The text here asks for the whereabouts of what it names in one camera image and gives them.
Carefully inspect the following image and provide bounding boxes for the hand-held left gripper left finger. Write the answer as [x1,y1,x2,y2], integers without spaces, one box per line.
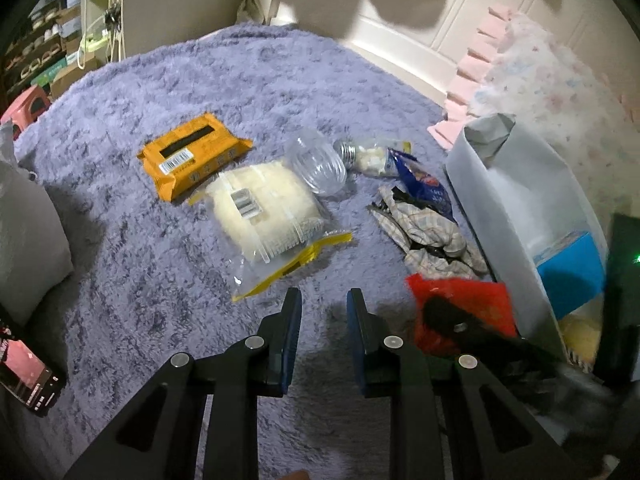
[65,287,303,480]

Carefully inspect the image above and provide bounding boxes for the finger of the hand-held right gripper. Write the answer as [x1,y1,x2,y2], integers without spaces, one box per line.
[420,296,601,403]

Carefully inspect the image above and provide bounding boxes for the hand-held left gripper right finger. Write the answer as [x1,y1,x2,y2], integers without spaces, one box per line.
[346,287,581,480]

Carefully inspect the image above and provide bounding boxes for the red plastic packet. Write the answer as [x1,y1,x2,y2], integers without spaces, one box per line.
[405,274,518,357]

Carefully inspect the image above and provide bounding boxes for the plaid cloth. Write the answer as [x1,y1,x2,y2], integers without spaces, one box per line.
[369,185,493,281]

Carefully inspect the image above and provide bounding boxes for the white storage bin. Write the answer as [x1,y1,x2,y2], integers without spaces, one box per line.
[445,112,621,376]

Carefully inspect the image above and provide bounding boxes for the clear bag of cotton pads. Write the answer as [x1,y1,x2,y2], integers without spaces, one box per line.
[189,160,353,303]

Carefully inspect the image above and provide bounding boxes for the orange wet wipes packet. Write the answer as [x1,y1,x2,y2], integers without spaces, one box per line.
[137,114,253,204]

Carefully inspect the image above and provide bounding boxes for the yellow fluffy item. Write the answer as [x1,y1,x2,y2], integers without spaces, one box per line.
[557,312,603,373]

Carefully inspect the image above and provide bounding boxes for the blue cardboard box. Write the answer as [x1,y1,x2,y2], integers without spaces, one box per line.
[532,231,607,321]

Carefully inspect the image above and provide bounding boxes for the blue snack packet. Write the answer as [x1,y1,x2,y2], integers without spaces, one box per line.
[387,147,458,223]

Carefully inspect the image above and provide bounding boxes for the purple fluffy rug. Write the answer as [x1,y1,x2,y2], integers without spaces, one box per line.
[12,22,566,480]

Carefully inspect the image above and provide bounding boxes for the clear ribbed plastic jar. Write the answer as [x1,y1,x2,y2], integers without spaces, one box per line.
[283,127,348,196]

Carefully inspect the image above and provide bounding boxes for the clear bottle with silver cap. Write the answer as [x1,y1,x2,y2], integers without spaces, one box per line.
[332,139,413,178]

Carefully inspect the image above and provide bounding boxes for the grey plastic bag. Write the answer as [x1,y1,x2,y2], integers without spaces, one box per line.
[462,112,517,161]

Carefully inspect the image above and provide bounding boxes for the floral bed sheet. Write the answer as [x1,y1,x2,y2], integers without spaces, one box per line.
[465,12,640,241]

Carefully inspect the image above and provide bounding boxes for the pink foam mats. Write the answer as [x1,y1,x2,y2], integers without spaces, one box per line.
[427,5,521,151]

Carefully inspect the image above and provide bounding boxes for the black smartphone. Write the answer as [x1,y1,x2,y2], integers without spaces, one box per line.
[0,302,68,418]

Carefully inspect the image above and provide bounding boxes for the grey pillow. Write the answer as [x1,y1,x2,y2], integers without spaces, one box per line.
[0,120,76,328]

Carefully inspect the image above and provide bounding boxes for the pink stool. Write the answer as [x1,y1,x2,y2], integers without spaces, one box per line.
[0,85,53,141]

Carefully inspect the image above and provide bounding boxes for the cluttered storage shelf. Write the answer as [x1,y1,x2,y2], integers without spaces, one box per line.
[0,0,126,106]

